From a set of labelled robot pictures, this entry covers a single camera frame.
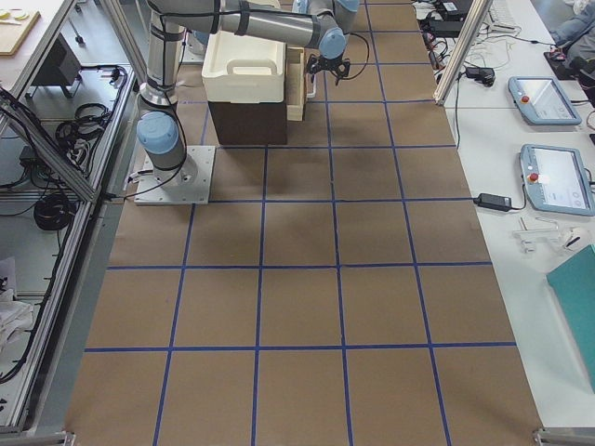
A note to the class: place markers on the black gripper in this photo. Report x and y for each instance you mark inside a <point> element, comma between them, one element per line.
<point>331,63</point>

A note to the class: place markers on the light wooden drawer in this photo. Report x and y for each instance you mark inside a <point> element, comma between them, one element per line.
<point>295,83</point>

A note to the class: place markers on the white drawer handle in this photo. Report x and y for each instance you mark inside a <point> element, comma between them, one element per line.
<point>311,89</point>

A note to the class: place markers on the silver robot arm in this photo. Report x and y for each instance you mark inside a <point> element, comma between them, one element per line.
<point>321,26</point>

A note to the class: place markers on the brown wooden drawer cabinet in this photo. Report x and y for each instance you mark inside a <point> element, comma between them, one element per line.
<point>247,124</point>

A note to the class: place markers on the white plastic tray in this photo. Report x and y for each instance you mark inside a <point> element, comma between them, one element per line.
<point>243,69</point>

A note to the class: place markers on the black power adapter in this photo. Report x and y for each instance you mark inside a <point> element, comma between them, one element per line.
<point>493,202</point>

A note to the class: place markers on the far blue teach pendant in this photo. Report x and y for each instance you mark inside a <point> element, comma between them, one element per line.
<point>542,101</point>

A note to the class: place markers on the blue teach pendant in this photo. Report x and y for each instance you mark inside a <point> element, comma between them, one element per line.
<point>542,101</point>
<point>555,180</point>

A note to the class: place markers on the near blue teach pendant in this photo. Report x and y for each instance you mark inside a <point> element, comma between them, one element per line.
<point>555,180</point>

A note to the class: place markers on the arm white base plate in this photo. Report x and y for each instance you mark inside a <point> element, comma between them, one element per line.
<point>190,185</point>

